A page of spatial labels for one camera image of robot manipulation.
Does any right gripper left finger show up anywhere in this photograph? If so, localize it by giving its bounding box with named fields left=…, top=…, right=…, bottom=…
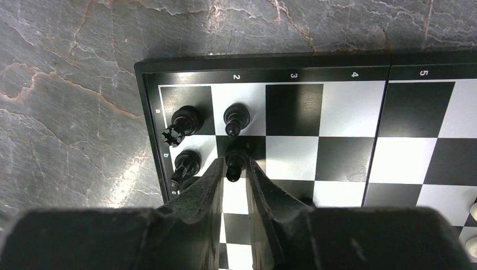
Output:
left=1, top=158, right=224, bottom=269

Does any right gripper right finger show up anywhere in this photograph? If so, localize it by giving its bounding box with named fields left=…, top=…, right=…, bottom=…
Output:
left=246, top=159, right=474, bottom=269

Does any black chess pawn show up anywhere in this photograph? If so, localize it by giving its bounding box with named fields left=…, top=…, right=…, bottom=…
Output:
left=225, top=148, right=249, bottom=182

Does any black white chess board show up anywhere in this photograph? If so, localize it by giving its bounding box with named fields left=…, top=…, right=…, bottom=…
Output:
left=134, top=50, right=476, bottom=268

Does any black chess pieces group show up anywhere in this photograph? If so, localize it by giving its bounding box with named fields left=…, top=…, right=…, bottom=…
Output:
left=160, top=103, right=251, bottom=190

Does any white chess pieces corner group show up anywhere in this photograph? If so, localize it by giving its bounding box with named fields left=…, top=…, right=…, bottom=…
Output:
left=462, top=201, right=476, bottom=260

